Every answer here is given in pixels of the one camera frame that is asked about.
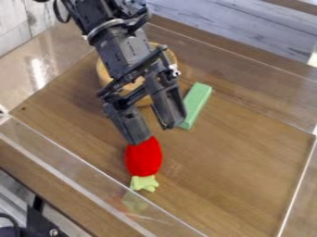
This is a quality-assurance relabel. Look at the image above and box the wooden bowl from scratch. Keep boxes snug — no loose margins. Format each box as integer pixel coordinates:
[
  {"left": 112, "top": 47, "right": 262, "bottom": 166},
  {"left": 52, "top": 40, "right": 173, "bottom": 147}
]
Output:
[{"left": 96, "top": 43, "right": 179, "bottom": 103}]

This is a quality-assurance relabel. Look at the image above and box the black cable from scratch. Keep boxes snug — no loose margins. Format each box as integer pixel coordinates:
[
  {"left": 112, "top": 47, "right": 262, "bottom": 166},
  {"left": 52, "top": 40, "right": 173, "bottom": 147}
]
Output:
[{"left": 0, "top": 212, "right": 22, "bottom": 237}]

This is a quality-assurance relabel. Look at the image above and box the black table clamp mount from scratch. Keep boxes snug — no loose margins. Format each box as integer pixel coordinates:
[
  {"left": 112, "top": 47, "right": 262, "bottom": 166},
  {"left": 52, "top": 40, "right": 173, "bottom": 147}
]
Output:
[{"left": 23, "top": 196, "right": 69, "bottom": 237}]

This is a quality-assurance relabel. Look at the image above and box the red plush strawberry toy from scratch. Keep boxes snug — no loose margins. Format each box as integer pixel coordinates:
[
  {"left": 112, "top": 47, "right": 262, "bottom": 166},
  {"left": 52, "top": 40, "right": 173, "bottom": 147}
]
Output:
[{"left": 124, "top": 135, "right": 163, "bottom": 193}]

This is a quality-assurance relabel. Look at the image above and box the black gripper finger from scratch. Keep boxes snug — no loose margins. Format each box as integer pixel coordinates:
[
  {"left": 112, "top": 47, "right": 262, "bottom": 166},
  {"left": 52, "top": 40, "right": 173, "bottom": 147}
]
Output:
[
  {"left": 143, "top": 73, "right": 187, "bottom": 130},
  {"left": 102, "top": 103, "right": 151, "bottom": 145}
]

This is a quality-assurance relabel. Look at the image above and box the green rectangular block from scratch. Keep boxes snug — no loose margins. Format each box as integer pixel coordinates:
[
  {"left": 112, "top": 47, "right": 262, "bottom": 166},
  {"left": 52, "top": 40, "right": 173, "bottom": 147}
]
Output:
[{"left": 177, "top": 82, "right": 212, "bottom": 130}]

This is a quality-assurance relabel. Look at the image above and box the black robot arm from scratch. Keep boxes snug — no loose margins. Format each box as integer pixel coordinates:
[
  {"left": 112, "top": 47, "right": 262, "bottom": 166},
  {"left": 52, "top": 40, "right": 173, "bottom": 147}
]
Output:
[{"left": 58, "top": 0, "right": 187, "bottom": 145}]

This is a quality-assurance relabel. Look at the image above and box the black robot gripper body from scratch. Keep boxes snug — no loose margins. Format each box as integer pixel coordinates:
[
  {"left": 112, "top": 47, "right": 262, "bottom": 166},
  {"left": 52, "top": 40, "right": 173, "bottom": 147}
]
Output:
[{"left": 85, "top": 18, "right": 183, "bottom": 107}]

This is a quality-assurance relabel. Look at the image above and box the clear acrylic front barrier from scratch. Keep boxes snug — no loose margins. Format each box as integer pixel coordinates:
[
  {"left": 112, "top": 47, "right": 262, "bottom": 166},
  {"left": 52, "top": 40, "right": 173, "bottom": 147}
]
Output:
[{"left": 0, "top": 116, "right": 207, "bottom": 237}]

